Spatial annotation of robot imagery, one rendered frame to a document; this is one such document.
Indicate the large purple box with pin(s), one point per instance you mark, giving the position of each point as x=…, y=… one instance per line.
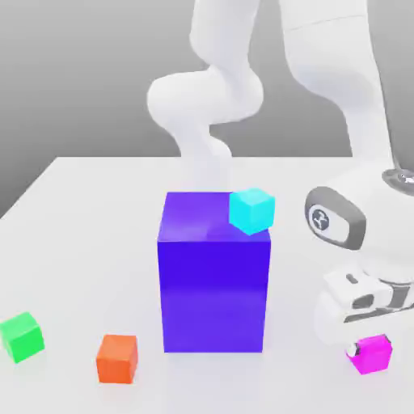
x=213, y=291

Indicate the small magenta cube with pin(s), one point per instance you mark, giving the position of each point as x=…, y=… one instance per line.
x=373, y=355

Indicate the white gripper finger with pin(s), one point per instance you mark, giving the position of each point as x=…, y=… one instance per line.
x=351, y=350

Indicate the small cyan cube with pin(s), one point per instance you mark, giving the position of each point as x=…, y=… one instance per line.
x=250, y=210

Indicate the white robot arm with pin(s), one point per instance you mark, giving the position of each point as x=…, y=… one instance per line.
x=207, y=97

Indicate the small orange cube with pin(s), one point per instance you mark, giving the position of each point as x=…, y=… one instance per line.
x=117, y=359

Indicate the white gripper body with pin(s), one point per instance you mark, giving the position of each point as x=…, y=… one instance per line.
x=330, y=323

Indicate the small green cube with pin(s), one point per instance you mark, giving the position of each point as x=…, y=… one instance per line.
x=22, y=338

